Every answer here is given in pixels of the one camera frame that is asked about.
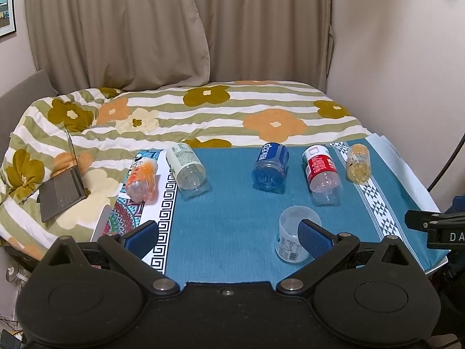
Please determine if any orange label plastic cup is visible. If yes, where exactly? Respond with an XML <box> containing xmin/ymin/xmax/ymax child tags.
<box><xmin>125</xmin><ymin>154</ymin><xmax>160</xmax><ymax>203</ymax></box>

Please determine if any floral striped blanket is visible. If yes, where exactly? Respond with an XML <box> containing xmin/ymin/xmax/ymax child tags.
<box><xmin>0</xmin><ymin>79</ymin><xmax>375</xmax><ymax>259</ymax></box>

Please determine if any translucent white plastic cup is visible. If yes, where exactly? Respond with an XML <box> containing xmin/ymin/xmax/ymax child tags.
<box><xmin>275</xmin><ymin>206</ymin><xmax>323</xmax><ymax>264</ymax></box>

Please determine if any teal tablecloth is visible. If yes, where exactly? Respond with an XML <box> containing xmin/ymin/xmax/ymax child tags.
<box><xmin>152</xmin><ymin>141</ymin><xmax>450</xmax><ymax>285</ymax></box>

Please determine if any beige curtain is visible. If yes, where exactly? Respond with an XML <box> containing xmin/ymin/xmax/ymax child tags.
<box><xmin>23</xmin><ymin>0</ymin><xmax>210</xmax><ymax>93</ymax></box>
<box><xmin>187</xmin><ymin>0</ymin><xmax>334</xmax><ymax>94</ymax></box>

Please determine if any white sheet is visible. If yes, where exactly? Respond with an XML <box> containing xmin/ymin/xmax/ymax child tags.
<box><xmin>366</xmin><ymin>134</ymin><xmax>441</xmax><ymax>213</ymax></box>

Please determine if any black cable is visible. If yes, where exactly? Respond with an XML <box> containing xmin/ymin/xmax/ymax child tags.
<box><xmin>427</xmin><ymin>115</ymin><xmax>465</xmax><ymax>193</ymax></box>

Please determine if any white green label plastic cup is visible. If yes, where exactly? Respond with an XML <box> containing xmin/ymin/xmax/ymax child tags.
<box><xmin>166</xmin><ymin>143</ymin><xmax>207</xmax><ymax>191</ymax></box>

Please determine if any blue plastic cup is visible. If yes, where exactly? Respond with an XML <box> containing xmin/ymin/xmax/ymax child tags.
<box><xmin>253</xmin><ymin>142</ymin><xmax>290</xmax><ymax>192</ymax></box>

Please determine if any grey laptop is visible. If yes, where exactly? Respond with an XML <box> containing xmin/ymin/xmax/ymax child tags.
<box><xmin>38</xmin><ymin>127</ymin><xmax>89</xmax><ymax>223</ymax></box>

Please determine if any colourful mandala cloth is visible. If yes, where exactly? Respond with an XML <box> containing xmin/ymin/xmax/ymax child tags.
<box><xmin>104</xmin><ymin>148</ymin><xmax>176</xmax><ymax>274</ymax></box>

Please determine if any framed wall picture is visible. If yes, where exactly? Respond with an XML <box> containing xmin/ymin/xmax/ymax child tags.
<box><xmin>0</xmin><ymin>0</ymin><xmax>17</xmax><ymax>38</ymax></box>

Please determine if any grey headboard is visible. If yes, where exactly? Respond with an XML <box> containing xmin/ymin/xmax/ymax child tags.
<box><xmin>0</xmin><ymin>69</ymin><xmax>59</xmax><ymax>161</ymax></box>

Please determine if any silver tablet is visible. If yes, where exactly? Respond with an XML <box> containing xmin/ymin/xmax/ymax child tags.
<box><xmin>89</xmin><ymin>204</ymin><xmax>113</xmax><ymax>242</ymax></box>

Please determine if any red label plastic cup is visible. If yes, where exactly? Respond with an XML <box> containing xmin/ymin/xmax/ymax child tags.
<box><xmin>301</xmin><ymin>145</ymin><xmax>344</xmax><ymax>194</ymax></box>

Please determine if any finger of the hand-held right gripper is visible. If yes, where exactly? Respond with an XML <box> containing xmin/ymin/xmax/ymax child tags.
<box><xmin>405</xmin><ymin>209</ymin><xmax>453</xmax><ymax>232</ymax></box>

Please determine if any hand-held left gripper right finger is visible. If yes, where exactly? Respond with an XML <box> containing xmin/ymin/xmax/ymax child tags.
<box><xmin>276</xmin><ymin>219</ymin><xmax>419</xmax><ymax>296</ymax></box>

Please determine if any yellow label plastic cup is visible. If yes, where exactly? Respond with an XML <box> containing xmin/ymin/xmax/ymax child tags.
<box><xmin>345</xmin><ymin>143</ymin><xmax>372</xmax><ymax>184</ymax></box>

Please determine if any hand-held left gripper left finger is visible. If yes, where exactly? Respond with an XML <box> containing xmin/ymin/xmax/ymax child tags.
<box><xmin>43</xmin><ymin>220</ymin><xmax>181</xmax><ymax>296</ymax></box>

